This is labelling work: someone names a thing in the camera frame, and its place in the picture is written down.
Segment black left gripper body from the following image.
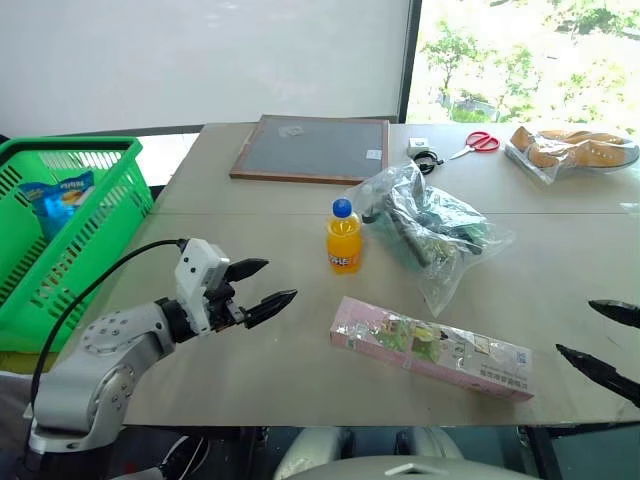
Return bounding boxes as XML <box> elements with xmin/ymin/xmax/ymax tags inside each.
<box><xmin>201</xmin><ymin>276</ymin><xmax>252</xmax><ymax>332</ymax></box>

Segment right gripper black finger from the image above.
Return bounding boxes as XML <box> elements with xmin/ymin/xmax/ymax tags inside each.
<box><xmin>555</xmin><ymin>342</ymin><xmax>640</xmax><ymax>408</ymax></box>
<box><xmin>588</xmin><ymin>298</ymin><xmax>640</xmax><ymax>330</ymax></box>

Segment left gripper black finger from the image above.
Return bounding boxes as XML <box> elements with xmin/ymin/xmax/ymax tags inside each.
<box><xmin>225</xmin><ymin>257</ymin><xmax>270</xmax><ymax>285</ymax></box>
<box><xmin>243</xmin><ymin>288</ymin><xmax>299</xmax><ymax>330</ymax></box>

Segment green plastic basket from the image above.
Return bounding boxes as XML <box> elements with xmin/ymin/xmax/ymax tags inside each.
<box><xmin>0</xmin><ymin>135</ymin><xmax>156</xmax><ymax>354</ymax></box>

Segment clear bag with dark items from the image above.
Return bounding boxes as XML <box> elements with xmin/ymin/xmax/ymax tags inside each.
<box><xmin>344</xmin><ymin>161</ymin><xmax>517</xmax><ymax>318</ymax></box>

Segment orange soda bottle blue cap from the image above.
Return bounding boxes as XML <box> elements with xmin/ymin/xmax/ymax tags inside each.
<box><xmin>325</xmin><ymin>197</ymin><xmax>364</xmax><ymax>277</ymax></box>

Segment black table leg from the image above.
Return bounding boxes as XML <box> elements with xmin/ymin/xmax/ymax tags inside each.
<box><xmin>518</xmin><ymin>424</ymin><xmax>555</xmax><ymax>480</ymax></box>

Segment wooden framed blackboard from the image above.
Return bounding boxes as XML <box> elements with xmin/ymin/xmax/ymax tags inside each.
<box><xmin>228</xmin><ymin>113</ymin><xmax>391</xmax><ymax>187</ymax></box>

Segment long pink carton box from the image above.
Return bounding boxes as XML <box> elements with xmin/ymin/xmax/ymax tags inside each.
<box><xmin>328</xmin><ymin>295</ymin><xmax>536</xmax><ymax>403</ymax></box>

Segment dark rounded shape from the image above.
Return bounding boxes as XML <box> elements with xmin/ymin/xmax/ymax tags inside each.
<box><xmin>157</xmin><ymin>433</ymin><xmax>210</xmax><ymax>480</ymax></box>

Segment tan shoe white sole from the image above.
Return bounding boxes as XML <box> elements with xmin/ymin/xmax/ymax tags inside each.
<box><xmin>507</xmin><ymin>125</ymin><xmax>551</xmax><ymax>162</ymax></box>
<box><xmin>536</xmin><ymin>129</ymin><xmax>640</xmax><ymax>175</ymax></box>

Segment blue snack bag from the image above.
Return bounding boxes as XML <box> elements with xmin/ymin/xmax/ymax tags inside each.
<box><xmin>18</xmin><ymin>170</ymin><xmax>97</xmax><ymax>242</ymax></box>

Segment silver robot torso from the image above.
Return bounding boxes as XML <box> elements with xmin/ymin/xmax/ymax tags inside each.
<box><xmin>271</xmin><ymin>426</ymin><xmax>542</xmax><ymax>480</ymax></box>

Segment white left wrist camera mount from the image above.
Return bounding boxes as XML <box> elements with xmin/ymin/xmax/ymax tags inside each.
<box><xmin>174</xmin><ymin>237</ymin><xmax>232</xmax><ymax>334</ymax></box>

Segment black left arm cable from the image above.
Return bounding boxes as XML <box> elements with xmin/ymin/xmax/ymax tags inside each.
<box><xmin>29</xmin><ymin>238</ymin><xmax>189</xmax><ymax>407</ymax></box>

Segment coiled black cable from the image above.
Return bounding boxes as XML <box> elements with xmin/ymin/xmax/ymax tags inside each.
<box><xmin>411</xmin><ymin>149</ymin><xmax>446</xmax><ymax>175</ymax></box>

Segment red handled scissors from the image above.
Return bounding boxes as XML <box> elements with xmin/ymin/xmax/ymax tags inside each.
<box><xmin>447</xmin><ymin>130</ymin><xmax>502</xmax><ymax>162</ymax></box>

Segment dark window frame post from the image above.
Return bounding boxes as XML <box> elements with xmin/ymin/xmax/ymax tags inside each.
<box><xmin>397</xmin><ymin>0</ymin><xmax>423</xmax><ymax>124</ymax></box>

